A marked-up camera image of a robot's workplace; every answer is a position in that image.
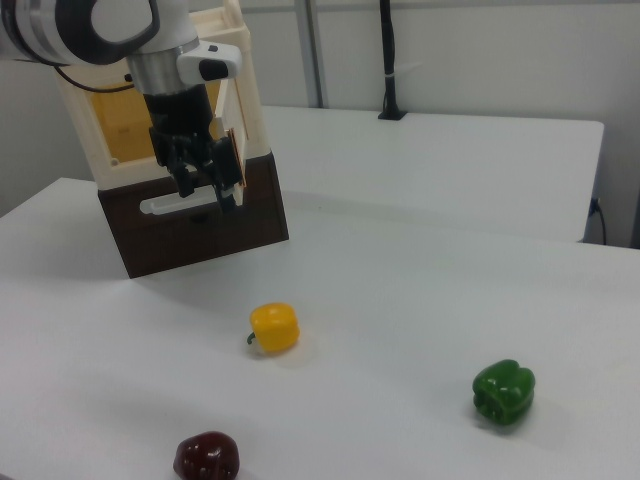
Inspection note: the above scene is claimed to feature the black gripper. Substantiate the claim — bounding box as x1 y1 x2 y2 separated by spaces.
143 85 242 215

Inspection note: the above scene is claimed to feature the cream cabinet door orange handle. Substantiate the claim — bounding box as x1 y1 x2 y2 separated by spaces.
213 79 251 207

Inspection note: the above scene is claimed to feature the cream plastic toy cabinet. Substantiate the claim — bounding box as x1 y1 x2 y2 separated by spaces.
52 0 274 194

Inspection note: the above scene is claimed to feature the yellow bell pepper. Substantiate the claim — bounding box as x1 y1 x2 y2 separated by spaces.
243 301 302 357

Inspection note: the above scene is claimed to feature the black pole stand with clamp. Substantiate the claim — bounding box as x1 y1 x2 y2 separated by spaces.
377 0 409 121

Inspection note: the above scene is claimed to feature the dark red bell pepper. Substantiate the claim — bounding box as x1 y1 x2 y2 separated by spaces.
172 430 242 480

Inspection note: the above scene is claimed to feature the green bell pepper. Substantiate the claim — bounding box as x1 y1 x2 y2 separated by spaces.
471 358 537 427

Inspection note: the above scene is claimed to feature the white drawer handle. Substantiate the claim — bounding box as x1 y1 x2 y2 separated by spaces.
140 185 222 217

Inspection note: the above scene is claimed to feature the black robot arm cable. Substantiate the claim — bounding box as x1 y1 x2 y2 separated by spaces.
53 64 139 94

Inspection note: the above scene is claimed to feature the black power cable with plug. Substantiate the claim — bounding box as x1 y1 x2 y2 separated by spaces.
589 197 609 246

